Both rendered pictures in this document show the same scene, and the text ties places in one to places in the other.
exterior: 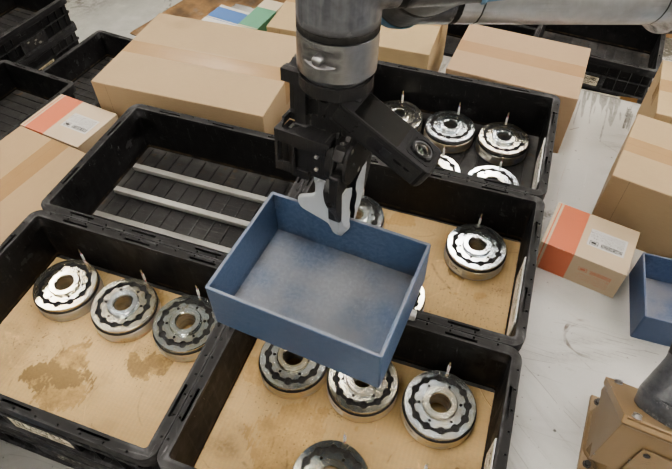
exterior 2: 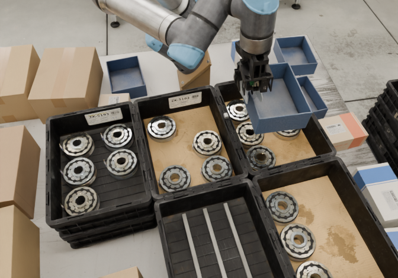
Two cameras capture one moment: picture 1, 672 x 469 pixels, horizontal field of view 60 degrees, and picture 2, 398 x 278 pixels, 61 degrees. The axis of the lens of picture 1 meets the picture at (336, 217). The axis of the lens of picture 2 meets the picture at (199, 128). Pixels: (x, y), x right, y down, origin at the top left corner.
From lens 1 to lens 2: 1.03 m
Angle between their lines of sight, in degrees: 67
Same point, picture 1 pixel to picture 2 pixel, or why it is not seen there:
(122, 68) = not seen: outside the picture
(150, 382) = (309, 206)
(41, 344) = (340, 268)
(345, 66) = not seen: hidden behind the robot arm
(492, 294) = (177, 118)
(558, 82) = (8, 137)
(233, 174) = (179, 270)
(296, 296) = (276, 110)
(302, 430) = (277, 146)
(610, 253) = (119, 100)
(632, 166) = (74, 92)
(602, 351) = not seen: hidden behind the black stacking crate
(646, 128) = (39, 93)
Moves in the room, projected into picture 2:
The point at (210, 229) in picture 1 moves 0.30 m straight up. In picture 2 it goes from (225, 248) to (233, 207)
